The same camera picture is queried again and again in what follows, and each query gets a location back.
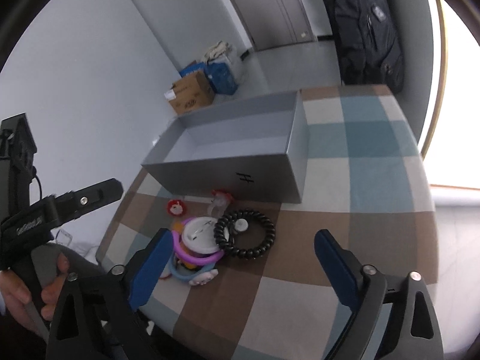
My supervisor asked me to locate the blue silicone bracelet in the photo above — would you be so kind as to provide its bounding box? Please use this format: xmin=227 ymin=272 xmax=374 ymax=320
xmin=166 ymin=256 xmax=219 ymax=285

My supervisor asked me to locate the purple silicone bracelet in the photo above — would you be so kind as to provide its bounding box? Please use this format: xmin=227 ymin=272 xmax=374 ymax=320
xmin=171 ymin=216 xmax=225 ymax=265

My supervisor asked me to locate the white round badge red rim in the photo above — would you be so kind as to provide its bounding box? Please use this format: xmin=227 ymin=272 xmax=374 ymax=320
xmin=181 ymin=216 xmax=220 ymax=255

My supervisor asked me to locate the black spiral hair tie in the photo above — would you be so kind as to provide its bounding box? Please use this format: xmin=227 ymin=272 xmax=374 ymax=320
xmin=213 ymin=209 xmax=277 ymax=260

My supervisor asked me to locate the person left hand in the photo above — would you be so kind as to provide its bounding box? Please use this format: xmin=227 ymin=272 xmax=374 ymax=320
xmin=1 ymin=253 xmax=70 ymax=335

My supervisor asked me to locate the checkered tablecloth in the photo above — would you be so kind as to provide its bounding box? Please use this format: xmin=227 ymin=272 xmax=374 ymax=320
xmin=96 ymin=85 xmax=439 ymax=359

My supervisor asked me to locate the grey open cardboard box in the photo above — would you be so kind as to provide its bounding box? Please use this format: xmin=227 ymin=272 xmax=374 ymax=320
xmin=142 ymin=91 xmax=309 ymax=204

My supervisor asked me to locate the brown cardboard box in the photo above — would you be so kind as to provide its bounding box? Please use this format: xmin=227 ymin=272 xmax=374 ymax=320
xmin=164 ymin=71 xmax=215 ymax=115

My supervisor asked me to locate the blue cardboard box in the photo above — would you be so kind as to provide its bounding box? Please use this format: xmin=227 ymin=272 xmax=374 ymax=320
xmin=179 ymin=62 xmax=239 ymax=95

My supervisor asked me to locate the beige tote bag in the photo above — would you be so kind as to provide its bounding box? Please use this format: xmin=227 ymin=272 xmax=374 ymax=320
xmin=202 ymin=41 xmax=234 ymax=63

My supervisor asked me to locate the black backpack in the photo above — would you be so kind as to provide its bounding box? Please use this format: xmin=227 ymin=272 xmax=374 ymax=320
xmin=325 ymin=0 xmax=404 ymax=94

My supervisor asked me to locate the grey door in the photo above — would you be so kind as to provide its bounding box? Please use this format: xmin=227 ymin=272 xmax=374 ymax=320
xmin=230 ymin=0 xmax=315 ymax=51

